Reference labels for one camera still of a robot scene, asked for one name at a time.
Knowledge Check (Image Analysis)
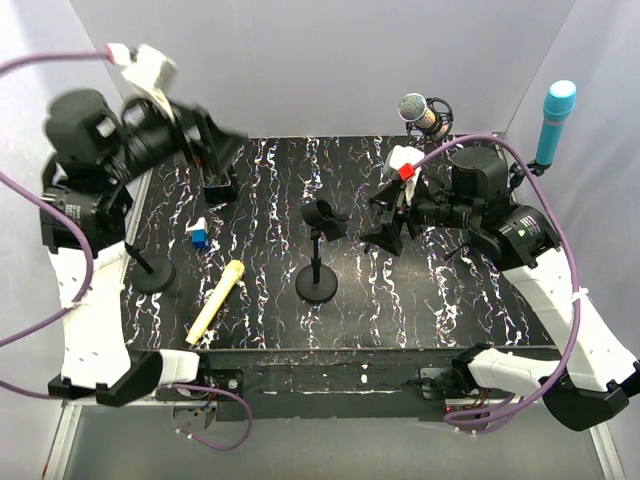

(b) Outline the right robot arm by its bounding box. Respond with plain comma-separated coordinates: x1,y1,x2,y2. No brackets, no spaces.
360,146,639,431

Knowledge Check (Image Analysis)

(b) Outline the black round-base mic stand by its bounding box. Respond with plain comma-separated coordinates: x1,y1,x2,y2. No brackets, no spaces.
295,199,349,304

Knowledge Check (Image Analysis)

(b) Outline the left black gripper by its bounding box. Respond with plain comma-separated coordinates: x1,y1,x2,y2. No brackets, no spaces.
104,88,249,185

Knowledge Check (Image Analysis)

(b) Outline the cream yellow microphone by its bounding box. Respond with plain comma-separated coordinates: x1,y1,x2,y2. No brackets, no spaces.
186,260,245,346

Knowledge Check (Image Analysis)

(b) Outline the purple cable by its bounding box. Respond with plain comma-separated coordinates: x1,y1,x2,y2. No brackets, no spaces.
399,133,587,435
0,43,254,452

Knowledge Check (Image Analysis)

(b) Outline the teal blue microphone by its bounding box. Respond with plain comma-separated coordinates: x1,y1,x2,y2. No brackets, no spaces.
535,80,577,168

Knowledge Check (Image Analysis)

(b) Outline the glitter silver-head microphone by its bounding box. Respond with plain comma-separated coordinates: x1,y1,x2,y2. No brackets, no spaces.
398,93,440,136

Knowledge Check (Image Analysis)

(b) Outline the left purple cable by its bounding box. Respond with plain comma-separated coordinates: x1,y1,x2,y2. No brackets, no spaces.
0,43,254,452

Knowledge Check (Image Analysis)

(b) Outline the black tripod shock-mount stand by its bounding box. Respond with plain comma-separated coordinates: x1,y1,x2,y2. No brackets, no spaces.
360,93,454,256

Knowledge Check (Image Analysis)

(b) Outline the blue white small box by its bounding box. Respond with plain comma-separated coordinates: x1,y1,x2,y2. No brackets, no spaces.
185,217,209,249

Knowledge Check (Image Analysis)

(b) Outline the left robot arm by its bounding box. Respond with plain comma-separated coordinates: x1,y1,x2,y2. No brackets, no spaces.
40,88,247,407

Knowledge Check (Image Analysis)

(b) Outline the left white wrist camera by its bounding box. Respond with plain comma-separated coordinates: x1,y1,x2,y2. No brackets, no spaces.
122,44,176,123

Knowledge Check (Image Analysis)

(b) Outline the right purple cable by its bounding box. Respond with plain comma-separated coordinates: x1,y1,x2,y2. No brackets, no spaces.
399,133,587,435

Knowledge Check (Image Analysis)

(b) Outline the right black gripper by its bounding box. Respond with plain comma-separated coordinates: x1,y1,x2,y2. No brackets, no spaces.
358,175,478,256

